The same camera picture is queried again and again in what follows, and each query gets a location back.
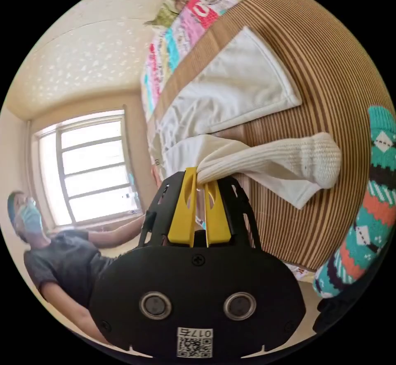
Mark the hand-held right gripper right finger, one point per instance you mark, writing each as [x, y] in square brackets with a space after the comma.
[218, 216]

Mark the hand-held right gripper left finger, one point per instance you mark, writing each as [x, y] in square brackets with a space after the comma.
[181, 216]

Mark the cream knit sweater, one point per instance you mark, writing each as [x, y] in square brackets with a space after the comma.
[294, 154]

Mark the white pants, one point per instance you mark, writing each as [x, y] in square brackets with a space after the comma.
[241, 77]

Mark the person's right forearm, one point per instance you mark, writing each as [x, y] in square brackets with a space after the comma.
[83, 318]

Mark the person's left forearm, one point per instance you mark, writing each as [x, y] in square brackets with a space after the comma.
[127, 229]

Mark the window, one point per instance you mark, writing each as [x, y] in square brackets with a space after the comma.
[89, 167]

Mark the person's body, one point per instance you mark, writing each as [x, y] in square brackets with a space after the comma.
[65, 256]

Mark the pile of clothes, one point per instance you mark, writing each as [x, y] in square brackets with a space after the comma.
[368, 232]

